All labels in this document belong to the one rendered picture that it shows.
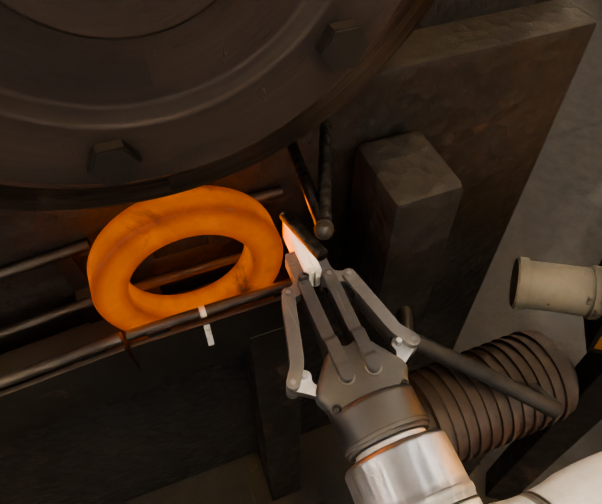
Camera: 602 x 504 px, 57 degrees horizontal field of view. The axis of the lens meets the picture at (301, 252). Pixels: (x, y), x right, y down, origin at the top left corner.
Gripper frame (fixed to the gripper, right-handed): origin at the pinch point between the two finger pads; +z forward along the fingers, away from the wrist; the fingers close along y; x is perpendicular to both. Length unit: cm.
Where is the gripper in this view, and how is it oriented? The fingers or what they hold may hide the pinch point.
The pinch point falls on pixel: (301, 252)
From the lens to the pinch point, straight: 55.2
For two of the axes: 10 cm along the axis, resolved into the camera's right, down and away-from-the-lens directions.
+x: 0.3, -5.6, -8.3
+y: 9.3, -2.8, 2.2
